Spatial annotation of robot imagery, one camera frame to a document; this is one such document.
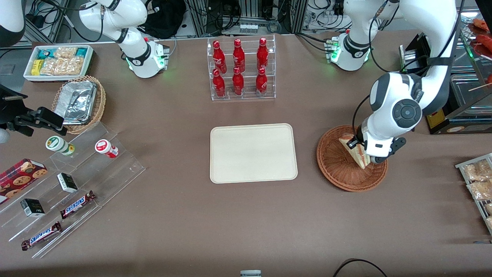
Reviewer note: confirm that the triangular sandwich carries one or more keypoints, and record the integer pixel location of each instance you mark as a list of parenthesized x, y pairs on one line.
[(359, 158)]

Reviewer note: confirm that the clear cracker bag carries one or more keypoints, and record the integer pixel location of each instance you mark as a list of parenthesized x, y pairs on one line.
[(63, 66), (66, 52)]

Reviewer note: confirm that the teal snack packet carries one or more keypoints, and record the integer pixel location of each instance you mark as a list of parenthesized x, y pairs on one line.
[(46, 54), (82, 52)]

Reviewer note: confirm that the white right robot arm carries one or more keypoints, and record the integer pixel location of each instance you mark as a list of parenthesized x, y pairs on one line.
[(142, 57)]

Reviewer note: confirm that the black bag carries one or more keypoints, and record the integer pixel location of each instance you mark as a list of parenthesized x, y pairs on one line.
[(165, 19)]

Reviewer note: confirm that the red lid white cup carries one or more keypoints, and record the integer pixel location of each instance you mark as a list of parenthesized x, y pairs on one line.
[(104, 147)]

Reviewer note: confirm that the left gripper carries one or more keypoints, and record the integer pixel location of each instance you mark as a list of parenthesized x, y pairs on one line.
[(360, 135)]

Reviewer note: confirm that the aluminium frame rack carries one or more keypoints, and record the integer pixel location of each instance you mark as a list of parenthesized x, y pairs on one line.
[(296, 15)]

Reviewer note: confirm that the brown wicker basket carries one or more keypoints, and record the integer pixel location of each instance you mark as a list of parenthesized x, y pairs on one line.
[(338, 171)]

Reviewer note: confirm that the clear acrylic stepped shelf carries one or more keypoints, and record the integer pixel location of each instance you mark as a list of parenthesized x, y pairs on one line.
[(115, 173)]

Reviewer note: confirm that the white snack bin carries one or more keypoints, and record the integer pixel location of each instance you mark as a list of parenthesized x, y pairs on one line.
[(90, 57)]

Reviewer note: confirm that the black gold display warmer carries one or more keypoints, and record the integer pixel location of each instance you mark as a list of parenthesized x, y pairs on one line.
[(461, 127)]

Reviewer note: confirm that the grey snack rack tray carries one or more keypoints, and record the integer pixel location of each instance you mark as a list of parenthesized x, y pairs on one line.
[(474, 194)]

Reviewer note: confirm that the light wicker basket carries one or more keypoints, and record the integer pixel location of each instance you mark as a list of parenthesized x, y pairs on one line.
[(100, 100)]

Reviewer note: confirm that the small black box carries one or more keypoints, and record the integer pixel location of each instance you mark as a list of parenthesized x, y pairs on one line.
[(32, 208), (67, 182)]

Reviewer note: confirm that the Snickers chocolate bar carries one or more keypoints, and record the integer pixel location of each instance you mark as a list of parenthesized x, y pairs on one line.
[(41, 236), (77, 204)]

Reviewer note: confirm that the red cola bottle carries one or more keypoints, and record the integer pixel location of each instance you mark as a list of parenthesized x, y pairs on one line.
[(238, 57), (238, 84), (219, 57), (218, 85), (261, 84), (262, 55)]

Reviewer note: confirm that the clear snack bag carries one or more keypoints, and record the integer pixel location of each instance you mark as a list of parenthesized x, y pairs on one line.
[(478, 171), (489, 222), (489, 208), (482, 190)]

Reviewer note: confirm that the red tartan cookie box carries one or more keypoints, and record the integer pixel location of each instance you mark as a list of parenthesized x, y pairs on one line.
[(19, 177)]

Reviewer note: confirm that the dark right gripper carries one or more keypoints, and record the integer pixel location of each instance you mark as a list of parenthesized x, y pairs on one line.
[(10, 109)]

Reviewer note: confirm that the yellow snack packet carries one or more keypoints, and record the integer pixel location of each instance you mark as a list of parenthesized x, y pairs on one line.
[(37, 67)]

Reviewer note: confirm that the cream plastic tray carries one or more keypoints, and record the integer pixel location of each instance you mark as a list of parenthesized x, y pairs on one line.
[(253, 154)]

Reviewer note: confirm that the green lid white cup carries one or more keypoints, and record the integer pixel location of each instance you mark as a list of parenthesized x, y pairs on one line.
[(57, 144)]

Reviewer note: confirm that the clear acrylic bottle rack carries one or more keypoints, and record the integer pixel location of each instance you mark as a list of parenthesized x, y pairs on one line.
[(248, 98)]

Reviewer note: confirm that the silver foil tray stack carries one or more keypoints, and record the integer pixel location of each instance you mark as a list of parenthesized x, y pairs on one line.
[(77, 102)]

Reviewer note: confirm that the small grey block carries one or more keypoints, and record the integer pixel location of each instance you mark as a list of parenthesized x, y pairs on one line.
[(250, 274)]

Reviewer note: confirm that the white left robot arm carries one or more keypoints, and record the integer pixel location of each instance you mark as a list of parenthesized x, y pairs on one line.
[(399, 111)]

